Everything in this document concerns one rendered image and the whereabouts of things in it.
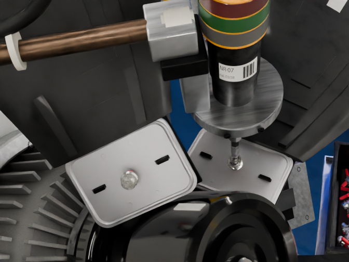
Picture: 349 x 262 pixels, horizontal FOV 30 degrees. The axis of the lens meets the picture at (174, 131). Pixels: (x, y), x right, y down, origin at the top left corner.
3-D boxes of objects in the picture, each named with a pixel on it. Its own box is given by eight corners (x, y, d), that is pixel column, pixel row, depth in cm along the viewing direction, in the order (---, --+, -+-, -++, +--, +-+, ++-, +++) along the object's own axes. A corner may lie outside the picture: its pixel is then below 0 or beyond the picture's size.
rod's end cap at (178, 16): (162, 28, 39) (196, 22, 39) (158, 3, 40) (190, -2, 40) (165, 49, 40) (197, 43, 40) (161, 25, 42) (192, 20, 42)
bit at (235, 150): (230, 161, 55) (229, 128, 50) (227, 150, 55) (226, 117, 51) (242, 158, 55) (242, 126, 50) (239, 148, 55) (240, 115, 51)
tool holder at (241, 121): (168, 152, 46) (152, 67, 38) (154, 73, 50) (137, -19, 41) (293, 130, 46) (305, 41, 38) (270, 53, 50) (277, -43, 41)
